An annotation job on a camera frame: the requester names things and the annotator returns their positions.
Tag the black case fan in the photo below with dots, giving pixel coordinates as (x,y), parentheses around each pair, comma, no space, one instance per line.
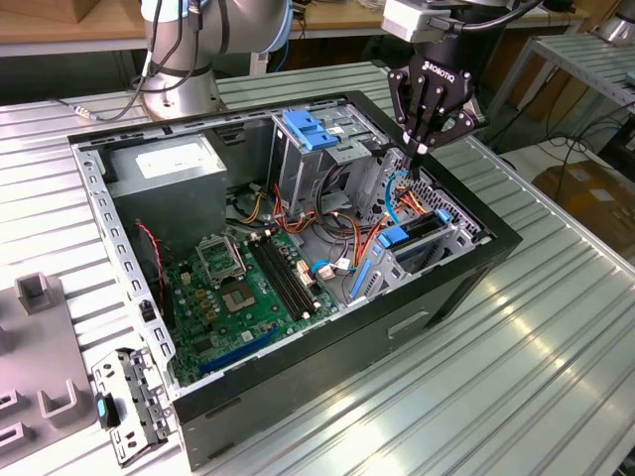
(168,307)

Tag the grey metal drive cage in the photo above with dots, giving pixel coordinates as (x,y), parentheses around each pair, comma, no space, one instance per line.
(302,173)

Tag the grey parts rack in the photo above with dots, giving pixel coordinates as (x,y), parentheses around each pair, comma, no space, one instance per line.
(39,347)

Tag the grey metal disk bay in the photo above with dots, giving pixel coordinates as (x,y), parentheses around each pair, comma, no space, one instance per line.
(384,280)

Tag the long wooden desk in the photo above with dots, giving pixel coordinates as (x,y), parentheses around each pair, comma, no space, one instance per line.
(347,20)

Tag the blue plastic drive latch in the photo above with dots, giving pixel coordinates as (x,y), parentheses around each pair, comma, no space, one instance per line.
(307,131)

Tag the black RAM slot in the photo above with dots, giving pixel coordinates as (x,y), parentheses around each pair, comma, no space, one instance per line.
(285,275)
(278,277)
(271,278)
(292,273)

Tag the blue expansion slot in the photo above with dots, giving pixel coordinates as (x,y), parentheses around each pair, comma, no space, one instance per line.
(233,354)

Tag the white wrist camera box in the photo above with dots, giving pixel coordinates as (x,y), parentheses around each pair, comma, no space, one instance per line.
(407,20)

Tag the grey power supply unit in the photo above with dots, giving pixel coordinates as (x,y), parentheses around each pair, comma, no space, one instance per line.
(168,208)

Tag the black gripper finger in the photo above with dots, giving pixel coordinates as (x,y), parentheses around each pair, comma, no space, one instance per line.
(461,124)
(409,109)

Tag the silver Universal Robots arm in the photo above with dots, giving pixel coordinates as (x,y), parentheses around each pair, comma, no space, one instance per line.
(248,25)

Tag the metal expansion slot bracket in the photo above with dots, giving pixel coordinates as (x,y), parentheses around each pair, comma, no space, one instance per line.
(111,372)

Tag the black open PC case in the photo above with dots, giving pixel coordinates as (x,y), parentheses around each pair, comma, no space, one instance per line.
(307,377)

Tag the CPU socket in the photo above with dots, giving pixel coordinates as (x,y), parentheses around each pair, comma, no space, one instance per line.
(237,297)

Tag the white metal slat side table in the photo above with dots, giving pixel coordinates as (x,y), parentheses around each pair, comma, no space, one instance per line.
(585,59)

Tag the brown cardboard box on desk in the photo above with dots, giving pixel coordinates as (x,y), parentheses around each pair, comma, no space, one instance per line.
(59,9)

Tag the brown cardboard box on floor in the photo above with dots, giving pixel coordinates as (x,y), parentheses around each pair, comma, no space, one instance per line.
(595,198)

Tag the black latch with blue tab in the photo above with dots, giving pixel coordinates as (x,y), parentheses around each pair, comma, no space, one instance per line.
(102,409)

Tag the green motherboard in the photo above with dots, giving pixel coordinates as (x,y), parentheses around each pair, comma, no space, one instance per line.
(263,317)

